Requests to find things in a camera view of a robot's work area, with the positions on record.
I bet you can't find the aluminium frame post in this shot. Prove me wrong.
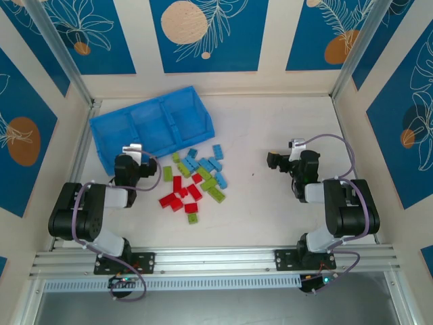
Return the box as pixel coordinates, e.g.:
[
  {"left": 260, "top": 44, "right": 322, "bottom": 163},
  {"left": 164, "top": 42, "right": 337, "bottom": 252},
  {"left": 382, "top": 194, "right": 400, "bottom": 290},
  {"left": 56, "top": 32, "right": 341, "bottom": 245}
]
[
  {"left": 23, "top": 0, "right": 95, "bottom": 108},
  {"left": 330, "top": 0, "right": 397, "bottom": 102}
]

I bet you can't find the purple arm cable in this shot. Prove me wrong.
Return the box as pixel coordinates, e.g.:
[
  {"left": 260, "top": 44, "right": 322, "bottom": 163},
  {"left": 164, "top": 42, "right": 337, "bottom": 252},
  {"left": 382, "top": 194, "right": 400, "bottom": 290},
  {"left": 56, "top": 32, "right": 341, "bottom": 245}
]
[
  {"left": 297, "top": 133, "right": 371, "bottom": 295},
  {"left": 72, "top": 150, "right": 162, "bottom": 302}
]

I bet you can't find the grey metal plate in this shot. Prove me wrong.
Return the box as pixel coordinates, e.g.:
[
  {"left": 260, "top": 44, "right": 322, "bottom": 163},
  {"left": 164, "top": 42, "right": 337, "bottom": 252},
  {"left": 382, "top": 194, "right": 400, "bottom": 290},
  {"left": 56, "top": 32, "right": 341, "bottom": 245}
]
[{"left": 18, "top": 272, "right": 415, "bottom": 325}]

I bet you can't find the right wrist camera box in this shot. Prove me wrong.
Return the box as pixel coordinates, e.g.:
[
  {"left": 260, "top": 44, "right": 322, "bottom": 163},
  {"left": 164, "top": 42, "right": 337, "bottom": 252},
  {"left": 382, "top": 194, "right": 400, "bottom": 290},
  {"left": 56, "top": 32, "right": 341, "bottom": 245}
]
[{"left": 288, "top": 137, "right": 307, "bottom": 163}]

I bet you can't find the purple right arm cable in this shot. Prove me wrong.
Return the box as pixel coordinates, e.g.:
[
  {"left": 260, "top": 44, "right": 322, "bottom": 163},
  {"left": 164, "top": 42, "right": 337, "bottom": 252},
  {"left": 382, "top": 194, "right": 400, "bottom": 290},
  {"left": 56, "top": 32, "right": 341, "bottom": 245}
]
[{"left": 297, "top": 133, "right": 371, "bottom": 295}]

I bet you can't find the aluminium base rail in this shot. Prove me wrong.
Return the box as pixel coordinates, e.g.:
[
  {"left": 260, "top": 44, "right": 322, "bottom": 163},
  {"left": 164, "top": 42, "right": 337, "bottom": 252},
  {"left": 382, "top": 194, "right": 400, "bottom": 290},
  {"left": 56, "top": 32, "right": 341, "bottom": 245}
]
[{"left": 28, "top": 244, "right": 402, "bottom": 278}]

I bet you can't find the blue three-compartment plastic bin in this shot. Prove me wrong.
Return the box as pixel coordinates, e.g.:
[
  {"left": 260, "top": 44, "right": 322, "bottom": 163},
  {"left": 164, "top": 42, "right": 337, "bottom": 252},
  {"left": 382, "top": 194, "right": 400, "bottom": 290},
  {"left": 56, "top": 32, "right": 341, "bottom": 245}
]
[{"left": 89, "top": 85, "right": 216, "bottom": 177}]

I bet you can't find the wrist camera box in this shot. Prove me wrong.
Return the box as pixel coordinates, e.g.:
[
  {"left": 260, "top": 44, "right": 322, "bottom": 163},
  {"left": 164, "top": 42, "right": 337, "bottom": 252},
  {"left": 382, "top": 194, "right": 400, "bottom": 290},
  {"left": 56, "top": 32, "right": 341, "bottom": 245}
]
[
  {"left": 121, "top": 144, "right": 142, "bottom": 164},
  {"left": 288, "top": 137, "right": 307, "bottom": 163}
]

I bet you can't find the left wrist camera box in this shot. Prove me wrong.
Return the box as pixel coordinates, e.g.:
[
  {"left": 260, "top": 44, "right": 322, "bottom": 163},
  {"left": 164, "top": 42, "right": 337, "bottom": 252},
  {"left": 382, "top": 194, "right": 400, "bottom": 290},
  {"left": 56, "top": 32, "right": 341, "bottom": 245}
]
[{"left": 121, "top": 144, "right": 142, "bottom": 164}]

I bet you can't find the white slotted cable duct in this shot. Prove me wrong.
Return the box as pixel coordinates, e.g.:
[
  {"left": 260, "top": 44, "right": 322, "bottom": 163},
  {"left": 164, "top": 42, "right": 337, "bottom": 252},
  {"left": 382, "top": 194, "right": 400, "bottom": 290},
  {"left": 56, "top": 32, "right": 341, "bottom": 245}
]
[{"left": 43, "top": 274, "right": 302, "bottom": 293}]

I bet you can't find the blue floral wall panel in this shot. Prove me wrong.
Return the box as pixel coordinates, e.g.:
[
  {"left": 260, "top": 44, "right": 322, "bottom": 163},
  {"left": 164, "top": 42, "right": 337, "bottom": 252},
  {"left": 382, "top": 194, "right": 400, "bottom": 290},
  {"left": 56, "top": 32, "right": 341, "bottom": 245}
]
[
  {"left": 286, "top": 0, "right": 416, "bottom": 72},
  {"left": 0, "top": 47, "right": 59, "bottom": 218},
  {"left": 0, "top": 3, "right": 71, "bottom": 98},
  {"left": 150, "top": 0, "right": 270, "bottom": 74},
  {"left": 351, "top": 0, "right": 433, "bottom": 91},
  {"left": 366, "top": 28, "right": 433, "bottom": 210},
  {"left": 32, "top": 0, "right": 137, "bottom": 76}
]

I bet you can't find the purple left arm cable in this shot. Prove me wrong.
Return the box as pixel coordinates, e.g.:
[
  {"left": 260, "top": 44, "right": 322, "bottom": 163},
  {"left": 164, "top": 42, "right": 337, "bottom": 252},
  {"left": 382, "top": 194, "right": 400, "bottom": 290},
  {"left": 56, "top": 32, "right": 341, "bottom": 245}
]
[{"left": 72, "top": 150, "right": 162, "bottom": 302}]

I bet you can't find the small controller circuit board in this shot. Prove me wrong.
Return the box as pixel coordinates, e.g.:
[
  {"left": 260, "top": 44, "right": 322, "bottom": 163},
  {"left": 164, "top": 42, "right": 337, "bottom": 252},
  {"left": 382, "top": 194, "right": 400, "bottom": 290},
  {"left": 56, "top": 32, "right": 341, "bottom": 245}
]
[
  {"left": 107, "top": 274, "right": 140, "bottom": 290},
  {"left": 300, "top": 274, "right": 334, "bottom": 295}
]

